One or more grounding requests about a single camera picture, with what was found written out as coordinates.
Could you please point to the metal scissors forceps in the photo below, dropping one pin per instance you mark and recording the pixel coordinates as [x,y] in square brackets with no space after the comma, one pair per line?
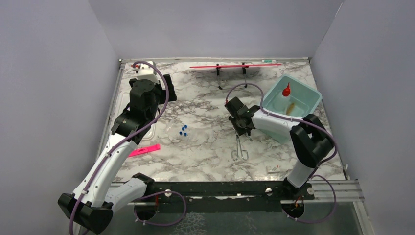
[239,152]

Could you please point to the black wire stand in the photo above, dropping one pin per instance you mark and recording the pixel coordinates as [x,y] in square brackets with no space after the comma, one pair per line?
[230,76]

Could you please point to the white plastic lid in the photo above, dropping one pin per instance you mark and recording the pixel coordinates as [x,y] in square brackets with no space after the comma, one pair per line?
[150,133]

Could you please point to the brown bottle brush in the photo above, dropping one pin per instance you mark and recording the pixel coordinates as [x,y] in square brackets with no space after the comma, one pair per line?
[290,108]

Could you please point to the small white label box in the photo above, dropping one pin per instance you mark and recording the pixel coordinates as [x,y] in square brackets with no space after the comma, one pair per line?
[272,169]

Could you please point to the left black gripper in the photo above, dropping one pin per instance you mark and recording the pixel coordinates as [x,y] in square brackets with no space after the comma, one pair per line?
[172,96]

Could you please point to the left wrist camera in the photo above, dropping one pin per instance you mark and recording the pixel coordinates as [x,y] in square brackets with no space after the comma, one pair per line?
[143,71]

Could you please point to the red rod on stand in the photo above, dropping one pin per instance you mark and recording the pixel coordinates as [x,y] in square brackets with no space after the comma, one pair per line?
[234,66]

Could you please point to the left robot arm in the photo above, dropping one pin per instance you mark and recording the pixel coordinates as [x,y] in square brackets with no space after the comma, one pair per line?
[92,204]

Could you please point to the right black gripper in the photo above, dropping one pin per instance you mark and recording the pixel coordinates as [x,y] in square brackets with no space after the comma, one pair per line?
[240,131]

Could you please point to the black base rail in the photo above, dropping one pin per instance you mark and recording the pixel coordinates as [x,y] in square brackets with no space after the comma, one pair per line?
[212,197]

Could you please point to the teal plastic bin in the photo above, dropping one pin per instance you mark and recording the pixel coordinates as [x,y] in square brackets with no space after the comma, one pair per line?
[306,98]

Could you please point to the red-capped wash bottle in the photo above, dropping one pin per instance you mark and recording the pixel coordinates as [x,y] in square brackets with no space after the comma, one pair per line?
[282,100]

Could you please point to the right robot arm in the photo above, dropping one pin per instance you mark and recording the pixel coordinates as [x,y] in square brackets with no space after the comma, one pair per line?
[310,139]

